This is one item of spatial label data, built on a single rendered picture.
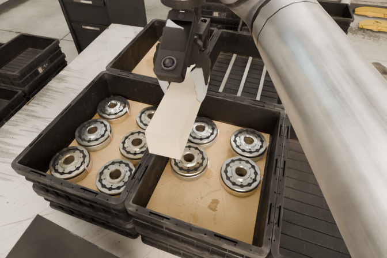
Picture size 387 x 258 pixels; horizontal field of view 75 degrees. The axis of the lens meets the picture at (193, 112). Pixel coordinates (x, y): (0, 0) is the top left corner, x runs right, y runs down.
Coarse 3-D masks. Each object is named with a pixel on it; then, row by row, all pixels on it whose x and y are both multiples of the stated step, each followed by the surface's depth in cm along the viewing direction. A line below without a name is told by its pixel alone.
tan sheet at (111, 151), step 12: (132, 108) 86; (132, 120) 82; (120, 132) 78; (72, 144) 75; (108, 144) 75; (96, 156) 72; (108, 156) 72; (120, 156) 72; (96, 168) 70; (84, 180) 67
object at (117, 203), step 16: (96, 80) 81; (144, 80) 81; (80, 96) 75; (64, 112) 71; (48, 128) 66; (32, 144) 63; (16, 160) 60; (144, 160) 60; (32, 176) 57; (48, 176) 57; (80, 192) 54; (96, 192) 54; (128, 192) 54
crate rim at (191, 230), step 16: (208, 96) 76; (224, 96) 75; (144, 176) 57; (272, 176) 57; (272, 192) 54; (128, 208) 51; (144, 208) 51; (272, 208) 51; (160, 224) 51; (176, 224) 51; (192, 224) 49; (272, 224) 49; (208, 240) 48; (224, 240) 47; (256, 256) 46
